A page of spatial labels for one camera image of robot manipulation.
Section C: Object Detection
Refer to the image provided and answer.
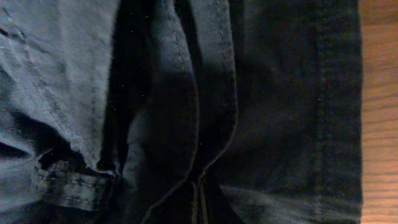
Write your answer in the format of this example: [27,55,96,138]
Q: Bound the navy blue shorts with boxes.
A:
[1,0,363,224]

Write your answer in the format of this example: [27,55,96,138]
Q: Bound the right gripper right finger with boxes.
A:
[200,179,244,224]

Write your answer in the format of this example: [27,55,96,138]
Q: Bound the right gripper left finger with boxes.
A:
[190,182,198,224]

